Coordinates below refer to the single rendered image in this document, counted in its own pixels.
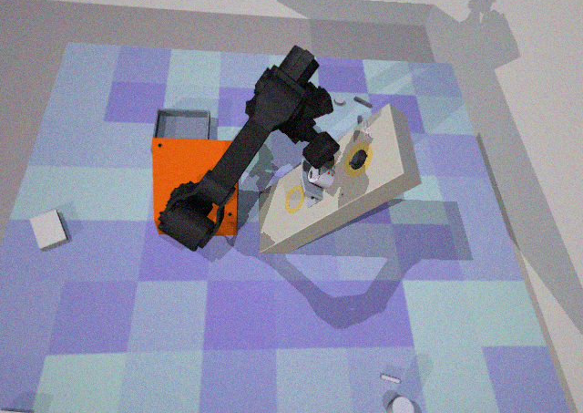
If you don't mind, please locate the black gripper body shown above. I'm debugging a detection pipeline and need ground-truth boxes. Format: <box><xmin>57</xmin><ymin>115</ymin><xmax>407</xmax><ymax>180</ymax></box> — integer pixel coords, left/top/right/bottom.
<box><xmin>279</xmin><ymin>108</ymin><xmax>340</xmax><ymax>169</ymax></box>

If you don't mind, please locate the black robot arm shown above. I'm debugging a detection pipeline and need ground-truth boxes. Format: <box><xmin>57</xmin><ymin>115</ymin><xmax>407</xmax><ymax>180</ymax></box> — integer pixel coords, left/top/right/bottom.
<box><xmin>158</xmin><ymin>45</ymin><xmax>333</xmax><ymax>252</ymax></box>

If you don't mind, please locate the beige rectangular panel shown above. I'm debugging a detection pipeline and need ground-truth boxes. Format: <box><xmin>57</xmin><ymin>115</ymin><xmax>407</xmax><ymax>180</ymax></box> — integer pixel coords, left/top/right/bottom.
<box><xmin>259</xmin><ymin>104</ymin><xmax>421</xmax><ymax>253</ymax></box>

